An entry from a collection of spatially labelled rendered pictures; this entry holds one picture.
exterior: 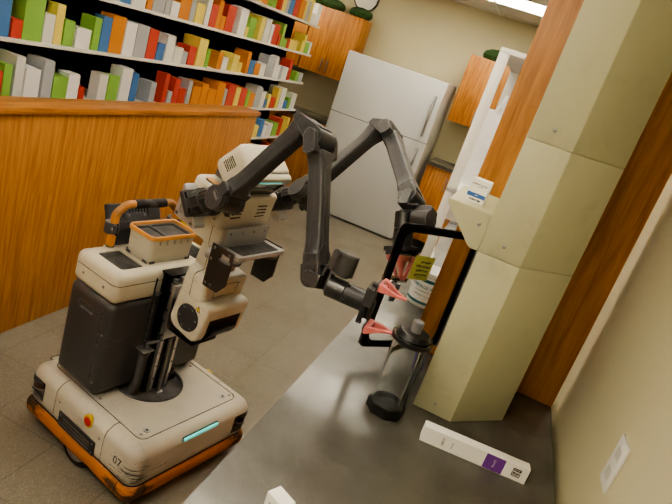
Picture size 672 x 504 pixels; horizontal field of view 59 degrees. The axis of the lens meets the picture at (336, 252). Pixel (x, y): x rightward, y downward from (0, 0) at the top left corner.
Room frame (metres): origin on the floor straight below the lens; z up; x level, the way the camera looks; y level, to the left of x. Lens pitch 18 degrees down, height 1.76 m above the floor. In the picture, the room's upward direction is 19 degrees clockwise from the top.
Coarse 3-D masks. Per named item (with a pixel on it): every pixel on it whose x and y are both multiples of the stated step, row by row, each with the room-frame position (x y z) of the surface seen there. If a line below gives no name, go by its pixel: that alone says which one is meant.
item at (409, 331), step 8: (416, 320) 1.37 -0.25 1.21; (400, 328) 1.37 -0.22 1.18; (408, 328) 1.38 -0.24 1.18; (416, 328) 1.36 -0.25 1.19; (400, 336) 1.34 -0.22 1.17; (408, 336) 1.34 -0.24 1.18; (416, 336) 1.34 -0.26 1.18; (424, 336) 1.36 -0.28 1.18; (416, 344) 1.33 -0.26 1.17; (424, 344) 1.34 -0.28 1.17
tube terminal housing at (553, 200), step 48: (528, 144) 1.44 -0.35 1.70; (528, 192) 1.43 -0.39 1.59; (576, 192) 1.46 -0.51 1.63; (528, 240) 1.42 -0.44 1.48; (576, 240) 1.50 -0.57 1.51; (480, 288) 1.44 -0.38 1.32; (528, 288) 1.45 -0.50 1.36; (480, 336) 1.43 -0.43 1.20; (528, 336) 1.50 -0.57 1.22; (432, 384) 1.44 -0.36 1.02; (480, 384) 1.45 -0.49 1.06
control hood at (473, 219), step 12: (456, 192) 1.61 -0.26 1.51; (456, 204) 1.47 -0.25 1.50; (468, 204) 1.47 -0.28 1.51; (492, 204) 1.60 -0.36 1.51; (456, 216) 1.47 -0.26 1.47; (468, 216) 1.46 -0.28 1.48; (480, 216) 1.45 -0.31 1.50; (468, 228) 1.46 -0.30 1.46; (480, 228) 1.45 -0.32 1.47; (468, 240) 1.45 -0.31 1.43; (480, 240) 1.45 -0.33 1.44
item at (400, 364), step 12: (396, 336) 1.34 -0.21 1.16; (396, 348) 1.34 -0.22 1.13; (408, 348) 1.32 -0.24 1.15; (420, 348) 1.32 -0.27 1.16; (384, 360) 1.37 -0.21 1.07; (396, 360) 1.33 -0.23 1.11; (408, 360) 1.33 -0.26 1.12; (420, 360) 1.34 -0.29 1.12; (384, 372) 1.35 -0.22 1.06; (396, 372) 1.33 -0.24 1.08; (408, 372) 1.33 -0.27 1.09; (384, 384) 1.34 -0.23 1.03; (396, 384) 1.33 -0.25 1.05; (408, 384) 1.33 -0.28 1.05; (372, 396) 1.36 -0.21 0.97; (384, 396) 1.33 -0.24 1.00; (396, 396) 1.33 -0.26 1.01; (384, 408) 1.33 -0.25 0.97; (396, 408) 1.33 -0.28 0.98
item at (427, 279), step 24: (408, 240) 1.59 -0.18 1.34; (432, 240) 1.64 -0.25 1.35; (456, 240) 1.69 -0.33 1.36; (408, 264) 1.61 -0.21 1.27; (432, 264) 1.66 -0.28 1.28; (456, 264) 1.72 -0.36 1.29; (408, 288) 1.63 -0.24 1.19; (432, 288) 1.68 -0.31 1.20; (384, 312) 1.60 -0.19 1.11; (408, 312) 1.65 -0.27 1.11; (432, 312) 1.71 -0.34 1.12; (360, 336) 1.58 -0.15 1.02; (384, 336) 1.62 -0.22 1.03; (432, 336) 1.73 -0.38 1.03
